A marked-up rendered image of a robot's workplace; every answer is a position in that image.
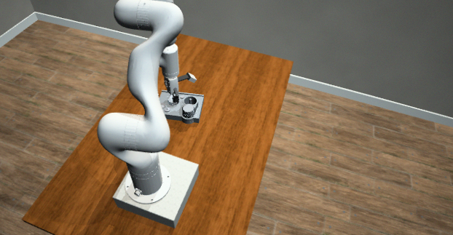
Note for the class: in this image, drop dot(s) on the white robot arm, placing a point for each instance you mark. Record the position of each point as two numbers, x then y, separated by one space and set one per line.
137 139

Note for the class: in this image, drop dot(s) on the silver toothed gear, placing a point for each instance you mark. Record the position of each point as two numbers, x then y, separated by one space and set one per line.
170 100

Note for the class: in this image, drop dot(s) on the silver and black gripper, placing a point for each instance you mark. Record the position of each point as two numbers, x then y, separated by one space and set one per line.
172 87

